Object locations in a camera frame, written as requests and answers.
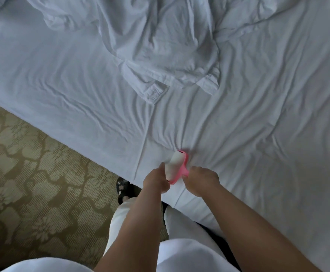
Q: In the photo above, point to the person's left hand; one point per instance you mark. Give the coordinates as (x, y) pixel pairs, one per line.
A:
(156, 179)

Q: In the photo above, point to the white duvet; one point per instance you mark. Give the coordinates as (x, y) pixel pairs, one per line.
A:
(153, 36)

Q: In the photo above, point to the person's black left shoe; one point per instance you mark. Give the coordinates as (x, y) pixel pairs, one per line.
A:
(124, 189)

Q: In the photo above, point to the person's left forearm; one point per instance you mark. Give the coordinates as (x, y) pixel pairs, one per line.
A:
(134, 235)

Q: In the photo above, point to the white bed sheet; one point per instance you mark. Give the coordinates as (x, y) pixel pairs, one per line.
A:
(267, 110)

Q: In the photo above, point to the person's right hand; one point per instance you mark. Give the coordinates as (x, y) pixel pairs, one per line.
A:
(202, 179)

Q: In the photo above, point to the person's white shirt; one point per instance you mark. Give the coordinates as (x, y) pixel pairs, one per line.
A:
(187, 257)

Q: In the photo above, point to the pink lint roller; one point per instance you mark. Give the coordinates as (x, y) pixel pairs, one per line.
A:
(176, 162)

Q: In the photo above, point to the person's right forearm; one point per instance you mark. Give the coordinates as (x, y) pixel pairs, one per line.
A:
(255, 235)

